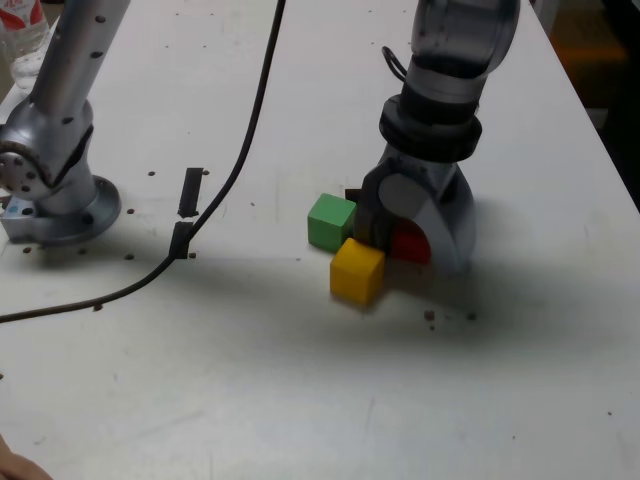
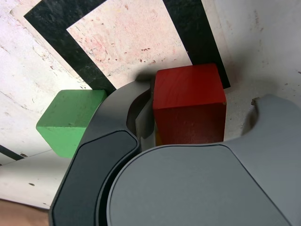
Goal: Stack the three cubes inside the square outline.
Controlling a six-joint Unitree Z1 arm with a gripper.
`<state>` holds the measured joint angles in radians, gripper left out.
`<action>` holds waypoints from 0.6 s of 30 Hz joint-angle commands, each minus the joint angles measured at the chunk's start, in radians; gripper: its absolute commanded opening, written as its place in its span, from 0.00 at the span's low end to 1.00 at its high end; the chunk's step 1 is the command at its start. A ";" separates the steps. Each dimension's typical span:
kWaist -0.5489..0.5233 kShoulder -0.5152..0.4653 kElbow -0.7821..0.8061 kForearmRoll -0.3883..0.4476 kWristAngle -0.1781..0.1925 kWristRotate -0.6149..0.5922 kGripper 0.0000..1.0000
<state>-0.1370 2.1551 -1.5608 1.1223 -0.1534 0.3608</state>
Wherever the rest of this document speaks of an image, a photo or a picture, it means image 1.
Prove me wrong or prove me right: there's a red cube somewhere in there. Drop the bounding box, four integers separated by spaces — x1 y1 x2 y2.
390 223 432 265

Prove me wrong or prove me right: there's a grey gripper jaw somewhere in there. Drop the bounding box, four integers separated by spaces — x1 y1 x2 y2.
353 167 396 251
378 163 477 277

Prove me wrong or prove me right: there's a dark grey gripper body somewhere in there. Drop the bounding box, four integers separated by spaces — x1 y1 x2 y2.
374 143 461 187

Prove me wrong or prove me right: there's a person's hand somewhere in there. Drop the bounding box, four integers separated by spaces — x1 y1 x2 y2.
0 434 51 480

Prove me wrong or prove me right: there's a clear plastic water bottle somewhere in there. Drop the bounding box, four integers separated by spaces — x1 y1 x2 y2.
0 0 51 91

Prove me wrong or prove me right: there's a black tape strip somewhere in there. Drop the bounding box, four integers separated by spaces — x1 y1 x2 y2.
168 167 205 260

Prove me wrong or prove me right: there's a black cable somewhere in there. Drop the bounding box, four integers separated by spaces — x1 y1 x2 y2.
0 0 409 324

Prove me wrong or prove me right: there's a green cube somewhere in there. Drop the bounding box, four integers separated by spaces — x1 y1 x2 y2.
306 193 357 253

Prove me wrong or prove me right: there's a yellow cube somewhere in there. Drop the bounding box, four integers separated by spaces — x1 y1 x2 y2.
329 237 386 307

